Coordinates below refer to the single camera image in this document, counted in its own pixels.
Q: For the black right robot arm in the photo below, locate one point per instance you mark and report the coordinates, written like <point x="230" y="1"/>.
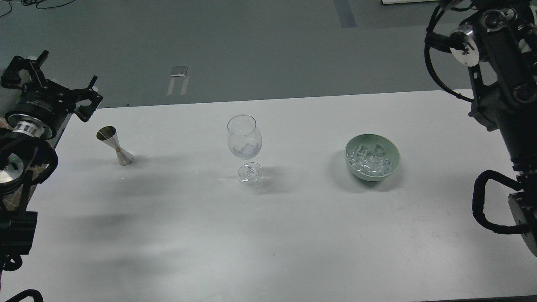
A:
<point x="496" y="41"/>

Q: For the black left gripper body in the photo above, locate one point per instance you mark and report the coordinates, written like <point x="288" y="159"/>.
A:
<point x="48" y="107"/>

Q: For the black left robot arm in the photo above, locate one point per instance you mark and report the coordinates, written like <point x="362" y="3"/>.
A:
<point x="26" y="161"/>

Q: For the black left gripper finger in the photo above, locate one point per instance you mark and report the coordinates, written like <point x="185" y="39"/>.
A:
<point x="89" y="100"/>
<point x="11" y="76"/>

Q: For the steel cocktail jigger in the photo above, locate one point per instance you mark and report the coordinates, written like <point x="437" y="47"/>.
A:
<point x="108" y="135"/>

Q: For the clear ice cube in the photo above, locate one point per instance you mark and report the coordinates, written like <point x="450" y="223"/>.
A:
<point x="249" y="150"/>

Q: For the green ceramic bowl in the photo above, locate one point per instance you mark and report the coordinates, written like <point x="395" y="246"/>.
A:
<point x="371" y="140"/>

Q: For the pile of clear ice cubes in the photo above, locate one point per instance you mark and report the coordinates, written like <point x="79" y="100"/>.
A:
<point x="370" y="160"/>

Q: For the clear wine glass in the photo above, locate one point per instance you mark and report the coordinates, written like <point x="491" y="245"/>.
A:
<point x="245" y="142"/>

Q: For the grey metal floor plate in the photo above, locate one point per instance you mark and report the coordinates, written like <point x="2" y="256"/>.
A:
<point x="179" y="71"/>

